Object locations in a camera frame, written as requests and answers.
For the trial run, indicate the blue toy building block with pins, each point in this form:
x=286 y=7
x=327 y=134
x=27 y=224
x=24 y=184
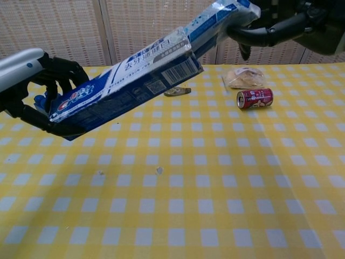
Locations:
x=40 y=102

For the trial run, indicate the white and blue toothpaste tube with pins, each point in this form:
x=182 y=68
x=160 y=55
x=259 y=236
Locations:
x=215 y=19

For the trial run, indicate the clear bag of snacks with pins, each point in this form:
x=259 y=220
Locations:
x=244 y=78

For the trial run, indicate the yellow white checkered tablecloth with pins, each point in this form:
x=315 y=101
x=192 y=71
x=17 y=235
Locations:
x=188 y=175

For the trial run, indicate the blue and white toothpaste box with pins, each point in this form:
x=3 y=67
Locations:
x=121 y=86

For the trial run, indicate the black and silver right hand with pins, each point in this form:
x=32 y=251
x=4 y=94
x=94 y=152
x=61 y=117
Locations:
x=310 y=24

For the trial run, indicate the red drink can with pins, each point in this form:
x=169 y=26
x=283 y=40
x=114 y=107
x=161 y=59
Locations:
x=256 y=99

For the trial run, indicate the black and silver left hand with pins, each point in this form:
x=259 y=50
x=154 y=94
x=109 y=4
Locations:
x=19 y=70

